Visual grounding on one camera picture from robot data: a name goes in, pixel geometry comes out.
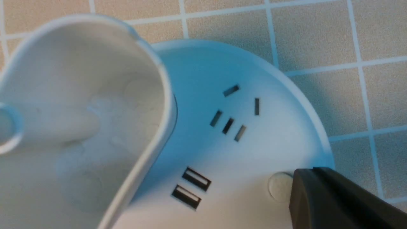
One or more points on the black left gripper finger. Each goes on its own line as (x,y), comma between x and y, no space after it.
(322,198)

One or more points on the white desk lamp socket base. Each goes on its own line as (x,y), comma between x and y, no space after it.
(101,130)

